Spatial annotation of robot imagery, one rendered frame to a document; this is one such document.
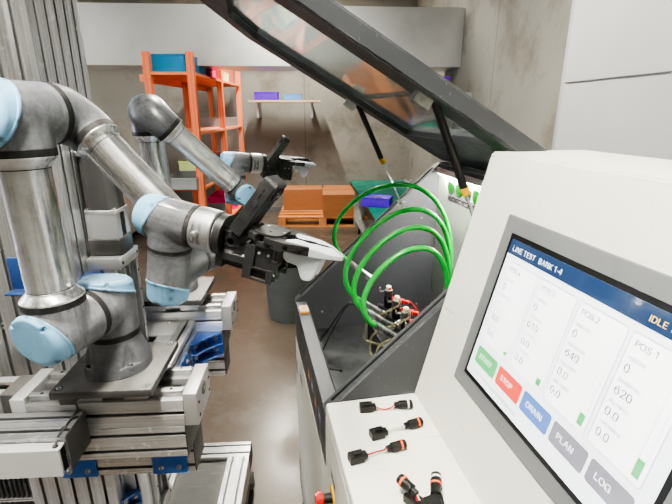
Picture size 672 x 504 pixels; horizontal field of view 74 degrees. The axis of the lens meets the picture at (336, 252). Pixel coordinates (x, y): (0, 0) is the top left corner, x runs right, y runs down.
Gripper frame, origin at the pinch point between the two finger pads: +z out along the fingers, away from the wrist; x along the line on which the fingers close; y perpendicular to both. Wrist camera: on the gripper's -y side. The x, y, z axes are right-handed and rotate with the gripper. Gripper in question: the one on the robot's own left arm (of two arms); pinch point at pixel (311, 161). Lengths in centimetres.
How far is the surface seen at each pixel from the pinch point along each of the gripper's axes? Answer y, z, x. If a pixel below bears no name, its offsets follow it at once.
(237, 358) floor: 158, -3, -86
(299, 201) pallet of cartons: 161, 165, -460
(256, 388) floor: 152, 1, -47
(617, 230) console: -21, -4, 130
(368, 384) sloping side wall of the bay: 32, -15, 95
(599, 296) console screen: -12, -6, 132
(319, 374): 41, -20, 78
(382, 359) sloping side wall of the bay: 25, -12, 94
